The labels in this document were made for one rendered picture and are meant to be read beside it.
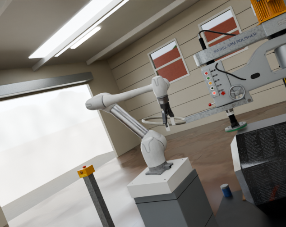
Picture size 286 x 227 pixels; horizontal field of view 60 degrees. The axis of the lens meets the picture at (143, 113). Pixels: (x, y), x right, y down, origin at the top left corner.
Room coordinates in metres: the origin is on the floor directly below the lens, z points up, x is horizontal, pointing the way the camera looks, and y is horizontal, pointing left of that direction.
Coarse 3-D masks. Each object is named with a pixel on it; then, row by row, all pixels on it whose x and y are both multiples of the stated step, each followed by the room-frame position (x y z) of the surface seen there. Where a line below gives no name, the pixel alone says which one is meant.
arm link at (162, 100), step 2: (162, 96) 1.89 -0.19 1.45; (164, 96) 1.89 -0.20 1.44; (166, 96) 1.90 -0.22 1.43; (158, 98) 1.91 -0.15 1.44; (160, 98) 1.90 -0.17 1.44; (162, 98) 1.89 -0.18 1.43; (164, 98) 1.90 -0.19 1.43; (166, 98) 1.90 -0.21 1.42; (168, 98) 1.92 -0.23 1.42; (158, 100) 1.92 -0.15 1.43; (160, 100) 1.90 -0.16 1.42; (162, 100) 1.90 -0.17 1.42; (164, 100) 1.90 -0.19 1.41; (166, 100) 1.90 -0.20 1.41; (168, 100) 1.92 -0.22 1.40; (158, 102) 1.92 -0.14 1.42; (160, 102) 1.91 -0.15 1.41; (162, 102) 1.90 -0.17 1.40; (164, 102) 1.90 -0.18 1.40; (166, 102) 1.92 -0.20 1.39
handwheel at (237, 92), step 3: (231, 87) 2.32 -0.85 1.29; (240, 87) 2.30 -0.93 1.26; (243, 87) 2.29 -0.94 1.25; (237, 90) 2.31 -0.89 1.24; (243, 90) 2.30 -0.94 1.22; (228, 93) 2.34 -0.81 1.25; (237, 93) 2.31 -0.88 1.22; (231, 96) 2.33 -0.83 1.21; (243, 96) 2.30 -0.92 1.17; (234, 99) 2.32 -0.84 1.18; (237, 99) 2.32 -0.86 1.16; (240, 99) 2.31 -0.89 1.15
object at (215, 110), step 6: (234, 102) 2.42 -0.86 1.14; (240, 102) 2.41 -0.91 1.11; (246, 102) 2.39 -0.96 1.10; (216, 108) 2.48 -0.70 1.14; (222, 108) 2.46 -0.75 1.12; (228, 108) 2.44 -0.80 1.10; (198, 114) 2.53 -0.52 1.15; (204, 114) 2.51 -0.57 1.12; (210, 114) 2.50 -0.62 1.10; (186, 120) 2.57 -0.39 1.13; (192, 120) 2.55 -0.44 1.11
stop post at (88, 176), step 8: (88, 168) 2.50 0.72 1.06; (80, 176) 2.51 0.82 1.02; (88, 176) 2.50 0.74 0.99; (88, 184) 2.51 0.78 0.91; (96, 184) 2.54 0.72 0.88; (96, 192) 2.51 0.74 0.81; (96, 200) 2.50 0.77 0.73; (96, 208) 2.52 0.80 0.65; (104, 208) 2.52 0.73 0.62; (104, 216) 2.49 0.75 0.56; (104, 224) 2.52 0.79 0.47; (112, 224) 2.54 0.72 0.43
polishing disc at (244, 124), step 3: (237, 123) 2.51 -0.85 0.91; (240, 123) 2.49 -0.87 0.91; (243, 123) 2.44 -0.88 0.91; (246, 123) 2.45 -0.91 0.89; (228, 126) 2.60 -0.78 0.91; (231, 126) 2.50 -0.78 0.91; (234, 126) 2.47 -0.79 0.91; (237, 126) 2.43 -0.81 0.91; (240, 126) 2.40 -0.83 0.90; (243, 126) 2.40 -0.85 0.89; (228, 129) 2.46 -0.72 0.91; (231, 129) 2.43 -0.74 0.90; (234, 129) 2.41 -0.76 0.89; (237, 129) 2.40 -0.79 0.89
